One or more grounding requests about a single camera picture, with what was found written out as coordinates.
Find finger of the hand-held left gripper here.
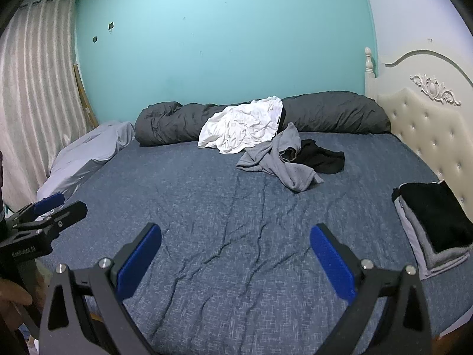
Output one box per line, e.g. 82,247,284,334
15,200,88,246
7,192,67,223

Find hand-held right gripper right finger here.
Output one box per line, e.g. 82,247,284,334
310,223,433,355

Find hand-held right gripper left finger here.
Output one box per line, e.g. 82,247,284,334
39,222,162,355

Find grey pants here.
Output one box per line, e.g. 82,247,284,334
236,122,325,193

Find person's left hand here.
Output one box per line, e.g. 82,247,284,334
0,278,34,341

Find light grey bedsheet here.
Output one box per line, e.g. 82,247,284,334
36,120,136,208

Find blue patterned bed cover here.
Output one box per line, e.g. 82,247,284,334
37,131,473,355

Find dark grey folded garment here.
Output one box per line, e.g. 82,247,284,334
404,211,472,271

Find black folded garment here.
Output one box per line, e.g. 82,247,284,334
399,180,473,254

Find cream striped curtain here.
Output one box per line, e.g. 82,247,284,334
0,0,98,193

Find dark grey duvet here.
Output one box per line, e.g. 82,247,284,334
135,92,391,147

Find white garment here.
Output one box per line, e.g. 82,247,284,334
197,96,284,154

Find cream tufted headboard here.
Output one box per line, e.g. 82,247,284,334
364,46,473,208

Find wooden frame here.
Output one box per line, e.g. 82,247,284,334
73,64,99,127

